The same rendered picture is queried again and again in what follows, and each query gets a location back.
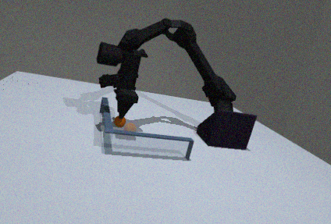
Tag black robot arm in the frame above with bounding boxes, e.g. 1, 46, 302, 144
97, 19, 237, 112

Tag clear l-shaped low walls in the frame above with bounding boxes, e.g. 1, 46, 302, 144
100, 100, 193, 160

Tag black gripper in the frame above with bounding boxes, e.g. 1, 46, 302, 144
113, 67, 139, 119

